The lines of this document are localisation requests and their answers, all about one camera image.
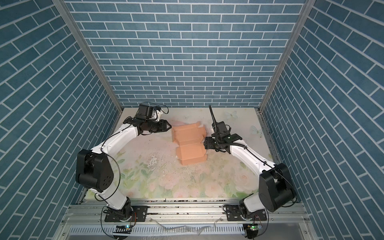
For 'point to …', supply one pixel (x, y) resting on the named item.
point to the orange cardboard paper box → (188, 138)
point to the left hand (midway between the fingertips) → (168, 126)
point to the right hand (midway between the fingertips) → (207, 141)
